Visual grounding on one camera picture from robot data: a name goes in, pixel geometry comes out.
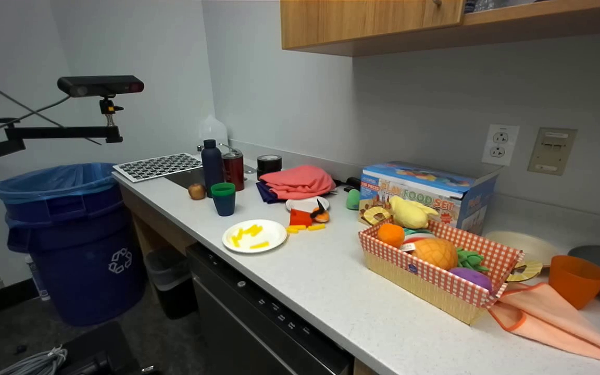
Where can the peach orange napkin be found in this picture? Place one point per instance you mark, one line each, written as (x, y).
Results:
(543, 314)

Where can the green blue cup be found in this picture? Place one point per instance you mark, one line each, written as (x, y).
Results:
(224, 196)

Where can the white plate with yellow fries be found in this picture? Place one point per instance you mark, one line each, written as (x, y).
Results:
(254, 236)

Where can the blue recycling bin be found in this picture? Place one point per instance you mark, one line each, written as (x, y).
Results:
(79, 236)

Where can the black dishwasher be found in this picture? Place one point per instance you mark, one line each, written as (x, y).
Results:
(249, 331)

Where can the dark blue bottle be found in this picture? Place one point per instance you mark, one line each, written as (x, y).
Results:
(211, 163)

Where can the green toy ball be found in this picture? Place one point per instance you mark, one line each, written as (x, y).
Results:
(352, 198)

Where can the black can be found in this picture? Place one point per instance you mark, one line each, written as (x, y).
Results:
(267, 163)

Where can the small black trash bin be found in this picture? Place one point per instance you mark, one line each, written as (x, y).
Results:
(172, 280)

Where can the wooden cabinet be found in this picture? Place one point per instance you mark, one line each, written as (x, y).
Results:
(366, 28)

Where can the white wall outlet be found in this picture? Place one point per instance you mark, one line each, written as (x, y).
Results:
(500, 144)

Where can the red fries holder toy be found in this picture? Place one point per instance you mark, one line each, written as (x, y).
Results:
(307, 216)

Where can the white paper plate right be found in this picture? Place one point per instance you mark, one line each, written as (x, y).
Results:
(536, 255)

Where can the orange plastic cup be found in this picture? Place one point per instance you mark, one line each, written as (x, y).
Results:
(576, 280)

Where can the dark red jar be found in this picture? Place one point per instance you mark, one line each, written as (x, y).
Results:
(234, 167)

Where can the red checkered food basket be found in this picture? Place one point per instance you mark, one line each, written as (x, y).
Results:
(448, 293)

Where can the beige wall switch plate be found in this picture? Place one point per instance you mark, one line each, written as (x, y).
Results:
(550, 150)

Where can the blue toy food box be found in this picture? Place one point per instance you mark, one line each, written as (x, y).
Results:
(461, 200)

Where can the pink red cloth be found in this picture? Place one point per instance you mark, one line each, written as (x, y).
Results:
(298, 181)

